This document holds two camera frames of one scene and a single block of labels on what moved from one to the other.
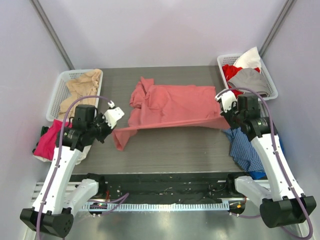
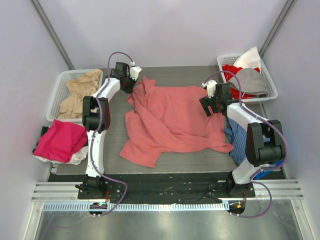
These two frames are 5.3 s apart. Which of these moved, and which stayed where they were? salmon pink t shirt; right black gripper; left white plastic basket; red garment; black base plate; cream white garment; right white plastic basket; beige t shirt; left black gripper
Moved: salmon pink t shirt; left black gripper; right black gripper
Stayed: beige t shirt; left white plastic basket; cream white garment; right white plastic basket; red garment; black base plate
